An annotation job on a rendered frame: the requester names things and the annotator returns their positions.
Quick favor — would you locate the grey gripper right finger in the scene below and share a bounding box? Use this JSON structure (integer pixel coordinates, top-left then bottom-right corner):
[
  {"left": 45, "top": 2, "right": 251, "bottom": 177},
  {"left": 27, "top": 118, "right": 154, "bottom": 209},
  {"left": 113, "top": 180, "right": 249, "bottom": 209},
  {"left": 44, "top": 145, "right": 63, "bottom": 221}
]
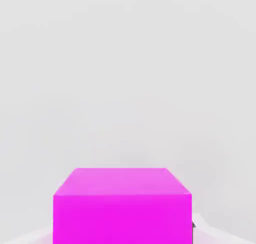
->
[{"left": 191, "top": 213, "right": 256, "bottom": 244}]

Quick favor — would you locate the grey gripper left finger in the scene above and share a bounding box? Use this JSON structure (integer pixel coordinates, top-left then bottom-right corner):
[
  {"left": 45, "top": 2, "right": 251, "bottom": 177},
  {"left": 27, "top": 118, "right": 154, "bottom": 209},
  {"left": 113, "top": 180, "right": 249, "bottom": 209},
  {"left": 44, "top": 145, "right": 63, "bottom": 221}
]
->
[{"left": 1, "top": 224, "right": 54, "bottom": 244}]

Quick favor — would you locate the small magenta cube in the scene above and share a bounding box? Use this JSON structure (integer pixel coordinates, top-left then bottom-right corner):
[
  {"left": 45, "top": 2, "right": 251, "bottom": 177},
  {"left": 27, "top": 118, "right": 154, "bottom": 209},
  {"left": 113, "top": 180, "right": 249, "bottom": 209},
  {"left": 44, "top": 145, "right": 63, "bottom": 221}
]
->
[{"left": 52, "top": 167, "right": 193, "bottom": 244}]

